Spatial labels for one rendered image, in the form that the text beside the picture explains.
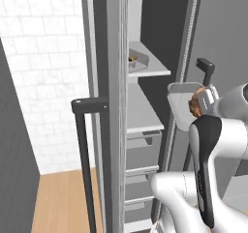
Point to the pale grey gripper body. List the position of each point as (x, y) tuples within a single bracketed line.
[(207, 100)]

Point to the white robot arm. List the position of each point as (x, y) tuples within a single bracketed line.
[(226, 137)]

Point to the brown sweet potato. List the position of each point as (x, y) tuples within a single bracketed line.
[(194, 106)]

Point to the grey vegetable container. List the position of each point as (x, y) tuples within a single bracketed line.
[(179, 104)]

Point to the white freezer rack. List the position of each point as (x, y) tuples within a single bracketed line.
[(155, 66), (140, 114)]

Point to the grey meat container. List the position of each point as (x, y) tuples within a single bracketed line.
[(139, 64)]

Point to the grey freezer cabinet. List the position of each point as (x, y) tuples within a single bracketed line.
[(161, 34)]

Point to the brown steak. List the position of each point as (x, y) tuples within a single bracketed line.
[(132, 59)]

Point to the grey freezer door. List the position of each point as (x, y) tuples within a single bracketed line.
[(109, 50)]

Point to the grey fridge door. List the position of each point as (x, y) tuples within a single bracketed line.
[(223, 34)]

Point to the dark grey side panel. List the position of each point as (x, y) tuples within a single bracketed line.
[(16, 162)]

